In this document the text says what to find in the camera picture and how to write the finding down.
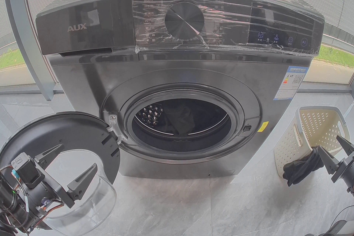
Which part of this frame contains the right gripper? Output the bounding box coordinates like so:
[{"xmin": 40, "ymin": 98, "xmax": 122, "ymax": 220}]
[{"xmin": 317, "ymin": 135, "xmax": 354, "ymax": 183}]

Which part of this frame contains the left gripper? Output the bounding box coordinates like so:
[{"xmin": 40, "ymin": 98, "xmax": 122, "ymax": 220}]
[{"xmin": 17, "ymin": 143, "xmax": 98, "ymax": 226}]

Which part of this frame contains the washing machine door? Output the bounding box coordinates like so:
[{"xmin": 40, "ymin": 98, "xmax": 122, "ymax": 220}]
[{"xmin": 0, "ymin": 111, "xmax": 122, "ymax": 233}]

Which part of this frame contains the cream laundry basket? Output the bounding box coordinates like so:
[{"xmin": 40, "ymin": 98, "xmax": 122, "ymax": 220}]
[{"xmin": 274, "ymin": 106, "xmax": 348, "ymax": 182}]

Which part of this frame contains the grey washing machine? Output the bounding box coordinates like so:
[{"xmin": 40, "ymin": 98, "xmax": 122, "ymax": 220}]
[{"xmin": 35, "ymin": 0, "xmax": 326, "ymax": 182}]

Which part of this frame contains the black garment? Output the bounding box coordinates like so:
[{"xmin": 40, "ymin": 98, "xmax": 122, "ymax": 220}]
[
  {"xmin": 283, "ymin": 147, "xmax": 325, "ymax": 187},
  {"xmin": 161, "ymin": 105, "xmax": 195, "ymax": 137}
]

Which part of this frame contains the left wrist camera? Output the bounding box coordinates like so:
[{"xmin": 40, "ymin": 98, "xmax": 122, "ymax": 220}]
[{"xmin": 12, "ymin": 154, "xmax": 45, "ymax": 189}]

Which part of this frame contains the black cable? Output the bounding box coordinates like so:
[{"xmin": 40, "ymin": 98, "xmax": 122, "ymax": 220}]
[{"xmin": 330, "ymin": 206, "xmax": 354, "ymax": 225}]

